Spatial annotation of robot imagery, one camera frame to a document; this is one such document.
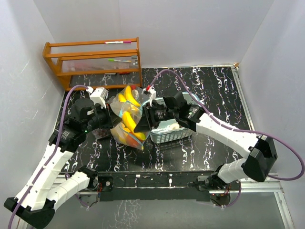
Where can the teal plastic basket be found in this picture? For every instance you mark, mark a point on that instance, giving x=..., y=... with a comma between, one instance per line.
x=162, y=134

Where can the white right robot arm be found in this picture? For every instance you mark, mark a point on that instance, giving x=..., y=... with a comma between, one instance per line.
x=258, y=153

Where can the yellow bananas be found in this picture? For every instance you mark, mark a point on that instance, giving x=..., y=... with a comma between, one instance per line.
x=127, y=96

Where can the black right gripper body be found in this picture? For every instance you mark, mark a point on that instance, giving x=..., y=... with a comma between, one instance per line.
x=157, y=114

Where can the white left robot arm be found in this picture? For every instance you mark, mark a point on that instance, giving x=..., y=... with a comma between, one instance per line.
x=37, y=202

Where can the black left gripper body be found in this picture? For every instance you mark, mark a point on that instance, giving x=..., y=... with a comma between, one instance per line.
x=102, y=118

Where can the clear zip bag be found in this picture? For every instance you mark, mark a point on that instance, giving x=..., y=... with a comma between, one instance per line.
x=124, y=133
x=136, y=92

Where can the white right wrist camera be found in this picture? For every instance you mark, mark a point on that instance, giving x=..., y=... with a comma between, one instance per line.
x=150, y=93

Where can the white mushroom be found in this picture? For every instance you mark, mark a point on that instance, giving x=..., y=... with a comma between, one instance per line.
x=174, y=127

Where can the black metal base rail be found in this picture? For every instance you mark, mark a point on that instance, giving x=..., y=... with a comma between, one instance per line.
x=113, y=186

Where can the wooden rack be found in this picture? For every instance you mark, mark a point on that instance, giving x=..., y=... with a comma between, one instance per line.
x=70, y=59

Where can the green white marker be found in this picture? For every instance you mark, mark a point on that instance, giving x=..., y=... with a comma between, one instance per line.
x=117, y=60

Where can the pink white marker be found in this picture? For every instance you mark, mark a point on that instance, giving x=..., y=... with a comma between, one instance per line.
x=119, y=42

